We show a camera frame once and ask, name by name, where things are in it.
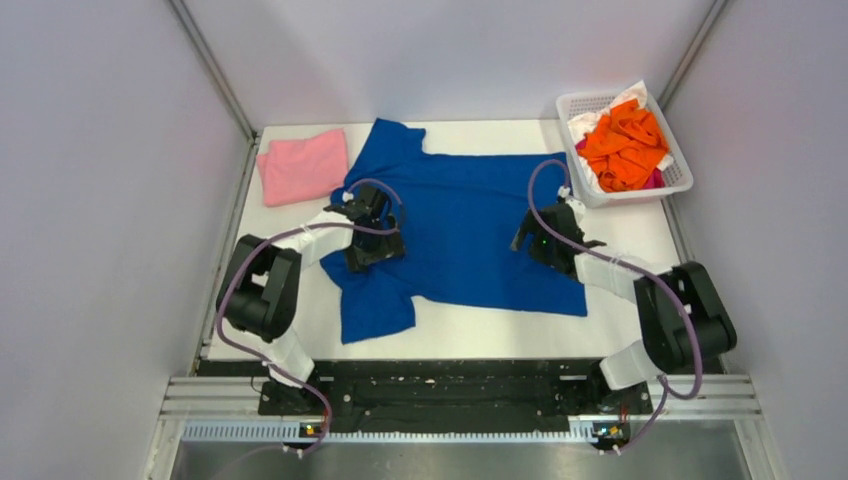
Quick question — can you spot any blue panda print t-shirt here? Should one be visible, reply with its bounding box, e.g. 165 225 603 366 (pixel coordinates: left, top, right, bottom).
321 119 588 344

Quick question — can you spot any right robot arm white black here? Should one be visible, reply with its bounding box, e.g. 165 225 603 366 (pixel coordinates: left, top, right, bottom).
511 201 737 412

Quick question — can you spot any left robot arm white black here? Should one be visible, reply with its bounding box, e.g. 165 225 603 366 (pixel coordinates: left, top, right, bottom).
215 179 406 414

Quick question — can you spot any folded pink t-shirt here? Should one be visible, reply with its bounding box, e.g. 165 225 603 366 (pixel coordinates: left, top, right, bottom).
256 129 349 208

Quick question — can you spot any white t-shirt in basket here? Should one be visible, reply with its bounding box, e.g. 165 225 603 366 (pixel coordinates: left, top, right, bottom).
566 81 674 192

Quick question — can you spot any magenta garment in basket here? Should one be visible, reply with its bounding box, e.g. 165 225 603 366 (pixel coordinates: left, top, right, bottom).
577 139 669 193

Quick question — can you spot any orange t-shirt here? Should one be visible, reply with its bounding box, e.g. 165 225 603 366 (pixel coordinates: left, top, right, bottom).
576 99 670 193

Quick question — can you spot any white plastic laundry basket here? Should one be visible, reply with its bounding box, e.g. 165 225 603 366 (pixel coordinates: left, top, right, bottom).
555 81 694 208

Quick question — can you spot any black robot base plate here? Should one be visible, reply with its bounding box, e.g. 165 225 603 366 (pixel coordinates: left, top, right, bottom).
198 356 723 435

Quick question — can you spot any left metal corner post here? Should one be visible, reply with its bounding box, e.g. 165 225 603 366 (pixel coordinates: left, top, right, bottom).
165 0 257 143

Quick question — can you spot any metal corner post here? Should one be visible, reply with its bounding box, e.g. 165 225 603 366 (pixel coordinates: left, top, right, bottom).
165 0 257 143
657 0 734 109

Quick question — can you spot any aluminium frame rail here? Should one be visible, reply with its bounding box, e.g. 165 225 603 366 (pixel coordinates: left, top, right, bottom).
159 375 762 447

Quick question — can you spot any right metal corner post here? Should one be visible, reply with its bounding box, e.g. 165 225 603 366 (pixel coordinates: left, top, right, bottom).
657 0 734 109

